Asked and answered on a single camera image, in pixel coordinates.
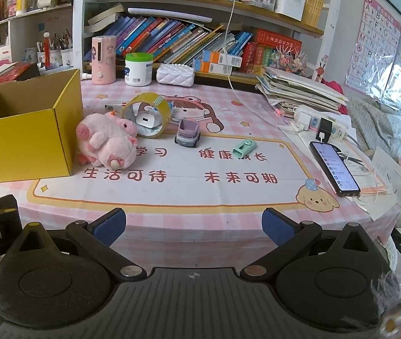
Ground stack of papers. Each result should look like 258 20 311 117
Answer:
256 66 349 115

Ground yellow tape roll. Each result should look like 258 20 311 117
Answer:
120 92 172 139

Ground black smartphone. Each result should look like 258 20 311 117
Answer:
309 141 361 197

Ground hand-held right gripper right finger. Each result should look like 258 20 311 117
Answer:
241 208 386 279

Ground white charging cable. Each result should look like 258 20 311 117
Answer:
222 0 293 128

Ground white power strip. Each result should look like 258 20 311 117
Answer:
294 105 349 141

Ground white plug adapter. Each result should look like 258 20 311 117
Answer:
294 108 315 130

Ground alphabet wall poster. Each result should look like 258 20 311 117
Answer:
344 0 401 92

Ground colourful ornament bunch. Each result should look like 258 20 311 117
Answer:
269 47 309 76

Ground pink cylindrical humidifier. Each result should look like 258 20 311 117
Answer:
92 36 117 84

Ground white pen cups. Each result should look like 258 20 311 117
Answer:
36 32 75 68

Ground wooden bookshelf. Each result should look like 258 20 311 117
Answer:
71 0 346 85

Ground white pen holder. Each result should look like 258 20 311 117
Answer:
274 0 307 22

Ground yellow cardboard box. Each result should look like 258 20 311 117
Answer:
0 69 84 186

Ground thick cream-edged books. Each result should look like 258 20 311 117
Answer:
86 3 127 33

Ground pink pig plush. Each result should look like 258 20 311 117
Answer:
78 136 138 169
76 112 138 149

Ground white jar green lid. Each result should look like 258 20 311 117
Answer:
124 53 153 86

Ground white shelf unit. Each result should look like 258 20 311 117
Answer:
0 3 74 75

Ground black plug adapter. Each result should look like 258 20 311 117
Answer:
315 116 333 142

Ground white rolled paper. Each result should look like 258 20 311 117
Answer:
128 5 215 25

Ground white paper sheets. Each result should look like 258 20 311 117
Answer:
281 123 401 221

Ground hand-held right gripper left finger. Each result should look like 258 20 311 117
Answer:
8 208 145 279

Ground orange white small box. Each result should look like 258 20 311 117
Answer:
192 60 230 75
200 51 243 67

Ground row of colourful picture books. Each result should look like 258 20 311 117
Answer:
84 14 254 68

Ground white charger plug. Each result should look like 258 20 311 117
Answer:
136 111 161 129

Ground white quilted pouch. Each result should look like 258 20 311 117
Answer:
156 64 196 87

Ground red paper bags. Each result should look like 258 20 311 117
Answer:
0 62 40 89

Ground purple toy car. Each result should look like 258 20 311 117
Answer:
174 118 201 148

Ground red boxed book set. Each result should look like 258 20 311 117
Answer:
241 29 303 75

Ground silver foil cover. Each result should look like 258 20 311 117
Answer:
343 56 401 170

